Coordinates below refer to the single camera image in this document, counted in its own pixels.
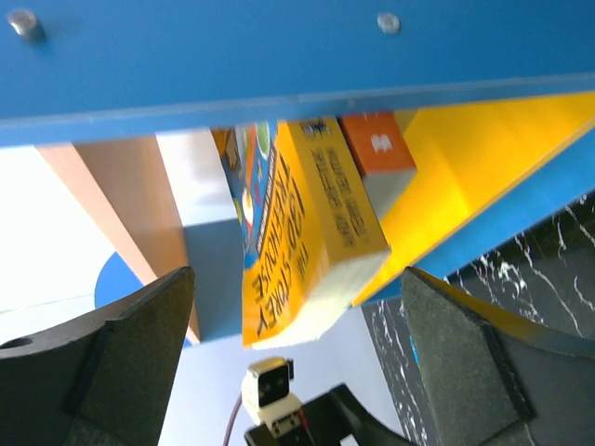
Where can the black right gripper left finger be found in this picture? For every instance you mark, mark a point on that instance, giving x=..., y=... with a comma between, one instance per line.
x=103, y=378

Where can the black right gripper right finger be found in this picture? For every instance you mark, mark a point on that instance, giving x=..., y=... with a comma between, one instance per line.
x=493, y=377

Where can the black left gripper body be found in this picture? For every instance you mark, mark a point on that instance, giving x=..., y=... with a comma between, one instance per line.
x=327, y=419

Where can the yellow 130-storey treehouse book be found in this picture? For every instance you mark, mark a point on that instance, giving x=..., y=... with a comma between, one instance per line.
x=311, y=238

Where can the orange treehouse book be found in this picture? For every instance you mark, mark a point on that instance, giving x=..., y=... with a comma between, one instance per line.
x=383, y=159

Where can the blue pink yellow bookshelf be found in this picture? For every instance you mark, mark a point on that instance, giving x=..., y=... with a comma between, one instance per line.
x=494, y=98

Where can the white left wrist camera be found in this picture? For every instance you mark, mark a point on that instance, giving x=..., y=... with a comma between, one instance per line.
x=267, y=398

